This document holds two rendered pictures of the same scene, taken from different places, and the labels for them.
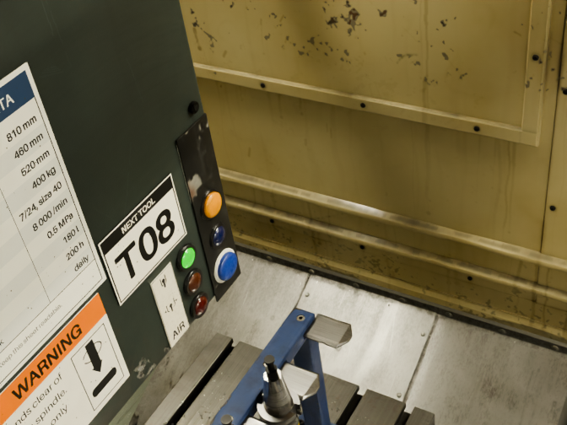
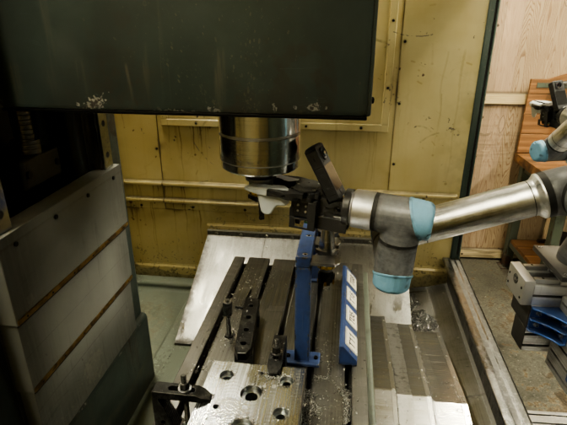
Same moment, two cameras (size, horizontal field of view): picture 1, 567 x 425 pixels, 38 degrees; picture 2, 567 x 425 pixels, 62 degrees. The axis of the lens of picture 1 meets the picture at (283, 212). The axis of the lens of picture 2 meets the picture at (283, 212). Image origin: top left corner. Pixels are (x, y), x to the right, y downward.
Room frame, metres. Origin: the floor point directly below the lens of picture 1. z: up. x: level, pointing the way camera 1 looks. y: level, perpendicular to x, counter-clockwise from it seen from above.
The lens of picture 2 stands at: (-0.34, 0.80, 1.78)
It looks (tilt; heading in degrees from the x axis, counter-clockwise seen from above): 23 degrees down; 332
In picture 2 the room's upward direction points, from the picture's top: straight up
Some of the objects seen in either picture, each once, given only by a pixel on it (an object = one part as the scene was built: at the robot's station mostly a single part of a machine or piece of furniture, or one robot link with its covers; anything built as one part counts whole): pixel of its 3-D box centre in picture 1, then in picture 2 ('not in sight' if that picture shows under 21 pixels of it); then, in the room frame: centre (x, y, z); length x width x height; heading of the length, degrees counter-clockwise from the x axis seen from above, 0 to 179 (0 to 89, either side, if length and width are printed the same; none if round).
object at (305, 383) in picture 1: (297, 382); not in sight; (0.80, 0.02, 1.21); 0.07 x 0.05 x 0.01; 54
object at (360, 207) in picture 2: not in sight; (362, 208); (0.34, 0.27, 1.43); 0.08 x 0.05 x 0.08; 132
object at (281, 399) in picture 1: (275, 390); not in sight; (0.75, 0.05, 1.26); 0.04 x 0.04 x 0.07
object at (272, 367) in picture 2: not in sight; (277, 362); (0.51, 0.36, 0.97); 0.13 x 0.03 x 0.15; 144
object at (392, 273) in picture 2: not in sight; (393, 259); (0.29, 0.21, 1.33); 0.11 x 0.08 x 0.11; 145
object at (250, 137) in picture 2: not in sight; (260, 136); (0.49, 0.41, 1.56); 0.16 x 0.16 x 0.12
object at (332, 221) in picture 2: not in sight; (321, 205); (0.39, 0.32, 1.43); 0.12 x 0.08 x 0.09; 42
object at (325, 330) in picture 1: (331, 331); not in sight; (0.88, -0.04, 1.21); 0.07 x 0.05 x 0.01; 54
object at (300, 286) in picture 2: not in sight; (302, 314); (0.56, 0.26, 1.05); 0.10 x 0.05 x 0.30; 54
